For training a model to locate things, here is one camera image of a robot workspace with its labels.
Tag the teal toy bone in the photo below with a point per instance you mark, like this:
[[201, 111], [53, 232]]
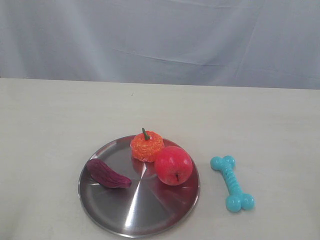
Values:
[[237, 199]]

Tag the orange toy pumpkin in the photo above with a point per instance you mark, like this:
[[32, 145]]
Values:
[[146, 145]]

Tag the red toy apple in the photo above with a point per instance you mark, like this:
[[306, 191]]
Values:
[[173, 165]]

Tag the purple toy sweet potato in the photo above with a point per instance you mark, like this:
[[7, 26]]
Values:
[[105, 176]]

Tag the white backdrop cloth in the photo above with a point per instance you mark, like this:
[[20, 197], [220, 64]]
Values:
[[243, 43]]

